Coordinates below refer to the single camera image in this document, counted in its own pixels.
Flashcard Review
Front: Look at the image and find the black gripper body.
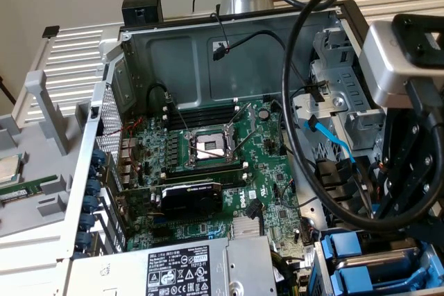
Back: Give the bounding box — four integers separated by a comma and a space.
391, 13, 444, 70

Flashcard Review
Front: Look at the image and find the blue SATA wire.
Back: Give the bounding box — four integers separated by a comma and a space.
303, 114, 381, 220

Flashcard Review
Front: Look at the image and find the hard disk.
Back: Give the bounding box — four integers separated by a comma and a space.
318, 226, 438, 285

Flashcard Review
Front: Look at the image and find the blue plastic disk carrier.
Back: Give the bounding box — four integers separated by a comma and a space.
327, 263, 436, 293

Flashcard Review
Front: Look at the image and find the grey metal disk bay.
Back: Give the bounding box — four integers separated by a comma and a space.
310, 226, 444, 296

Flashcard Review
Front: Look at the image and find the silver metal drive cage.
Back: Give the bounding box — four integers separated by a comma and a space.
291, 20, 389, 153

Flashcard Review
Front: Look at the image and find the green motherboard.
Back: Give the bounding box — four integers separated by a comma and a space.
116, 97, 315, 269

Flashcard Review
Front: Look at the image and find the black angled connector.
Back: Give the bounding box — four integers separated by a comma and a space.
246, 198, 262, 220

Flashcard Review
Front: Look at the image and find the metal socket cover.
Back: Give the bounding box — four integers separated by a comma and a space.
225, 102, 258, 136

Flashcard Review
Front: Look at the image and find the thin metal locking lever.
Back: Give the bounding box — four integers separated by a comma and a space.
165, 94, 191, 136
232, 125, 257, 157

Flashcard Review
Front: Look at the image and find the silver finned heatsink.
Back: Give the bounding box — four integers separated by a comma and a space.
231, 218, 261, 240

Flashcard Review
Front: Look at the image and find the black RAM slot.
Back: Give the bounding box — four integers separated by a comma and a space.
162, 173, 249, 189
162, 107, 240, 128
165, 100, 240, 117
161, 162, 248, 179

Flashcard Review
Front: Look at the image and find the open grey PC case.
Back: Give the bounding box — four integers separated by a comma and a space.
55, 0, 444, 296

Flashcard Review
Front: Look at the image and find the CPU socket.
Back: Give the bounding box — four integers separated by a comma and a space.
185, 125, 244, 169

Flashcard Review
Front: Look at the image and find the black graphics card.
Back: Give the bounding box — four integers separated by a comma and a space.
114, 180, 225, 218

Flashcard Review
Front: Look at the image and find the silver power supply unit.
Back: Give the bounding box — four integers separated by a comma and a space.
67, 235, 278, 296

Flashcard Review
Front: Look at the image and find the black plastic box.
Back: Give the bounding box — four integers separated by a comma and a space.
121, 0, 164, 28

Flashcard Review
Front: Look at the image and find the grey parts rack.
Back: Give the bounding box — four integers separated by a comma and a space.
0, 69, 94, 241

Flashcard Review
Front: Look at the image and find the green RAM stick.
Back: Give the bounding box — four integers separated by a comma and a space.
0, 175, 58, 204

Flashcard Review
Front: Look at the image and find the silver CPU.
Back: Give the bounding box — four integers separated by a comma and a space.
0, 152, 28, 186

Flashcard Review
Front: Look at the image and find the dark slanted rod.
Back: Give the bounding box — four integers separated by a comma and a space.
0, 74, 17, 106

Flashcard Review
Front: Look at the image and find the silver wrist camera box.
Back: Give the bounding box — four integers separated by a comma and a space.
357, 20, 444, 109

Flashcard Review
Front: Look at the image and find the black plastic air duct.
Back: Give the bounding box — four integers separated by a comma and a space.
314, 157, 374, 231

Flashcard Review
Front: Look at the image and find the grey looped wire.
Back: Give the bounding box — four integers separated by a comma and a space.
280, 178, 322, 211

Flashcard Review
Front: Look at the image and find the black wire on case floor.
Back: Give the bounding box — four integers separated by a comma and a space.
272, 86, 322, 169

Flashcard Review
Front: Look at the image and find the black sleeved wire bundle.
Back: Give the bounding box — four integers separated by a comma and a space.
270, 249, 309, 296

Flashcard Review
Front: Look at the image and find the black wire with black connector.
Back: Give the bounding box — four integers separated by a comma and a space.
211, 29, 329, 103

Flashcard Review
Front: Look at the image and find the thin red black sensor wire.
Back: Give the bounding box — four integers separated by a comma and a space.
210, 11, 232, 54

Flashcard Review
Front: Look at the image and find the short looped black wire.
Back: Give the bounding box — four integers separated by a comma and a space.
146, 82, 176, 107

